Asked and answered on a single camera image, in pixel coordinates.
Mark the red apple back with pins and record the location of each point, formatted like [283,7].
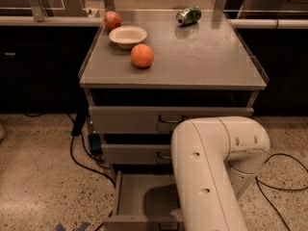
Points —
[112,20]

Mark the white shallow bowl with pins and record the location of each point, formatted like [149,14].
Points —
[126,37]

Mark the orange fruit front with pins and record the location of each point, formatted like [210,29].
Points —
[142,55]

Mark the green soda can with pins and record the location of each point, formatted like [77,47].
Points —
[188,16]

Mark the grey top drawer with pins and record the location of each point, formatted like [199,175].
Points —
[151,119]

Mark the grey middle drawer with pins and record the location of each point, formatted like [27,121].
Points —
[137,154]

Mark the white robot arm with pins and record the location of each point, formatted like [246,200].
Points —
[214,160]

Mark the grey drawer cabinet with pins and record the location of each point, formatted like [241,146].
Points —
[202,65]

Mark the grey bottom drawer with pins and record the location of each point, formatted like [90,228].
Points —
[145,202]

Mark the grey counter rail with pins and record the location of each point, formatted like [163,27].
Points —
[96,21]

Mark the grey drawer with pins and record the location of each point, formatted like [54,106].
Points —
[145,202]
[151,119]
[137,154]

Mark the blue power box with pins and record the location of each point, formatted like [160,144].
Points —
[95,144]

